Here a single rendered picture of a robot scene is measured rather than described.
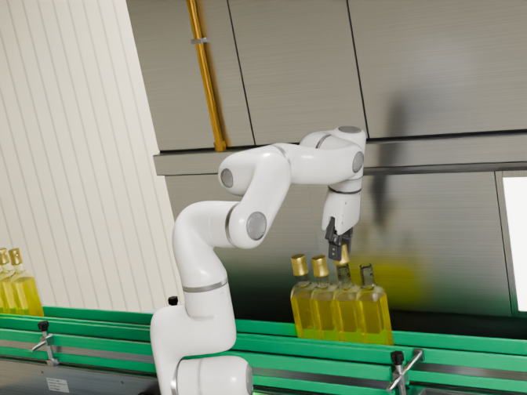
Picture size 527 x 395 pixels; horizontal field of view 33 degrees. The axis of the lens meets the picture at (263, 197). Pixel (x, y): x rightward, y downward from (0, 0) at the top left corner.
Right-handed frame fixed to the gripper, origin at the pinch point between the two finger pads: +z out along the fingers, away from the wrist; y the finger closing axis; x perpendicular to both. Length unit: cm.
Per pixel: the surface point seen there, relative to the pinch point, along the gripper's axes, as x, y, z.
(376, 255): 4.0, -12.2, 5.6
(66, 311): -89, -2, 48
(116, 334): -62, 7, 41
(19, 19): -244, -133, 2
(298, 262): -9.6, 1.7, 6.0
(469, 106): 20.6, -15.6, -33.9
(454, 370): 31.3, 3.2, 18.8
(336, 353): 4.4, 6.2, 23.1
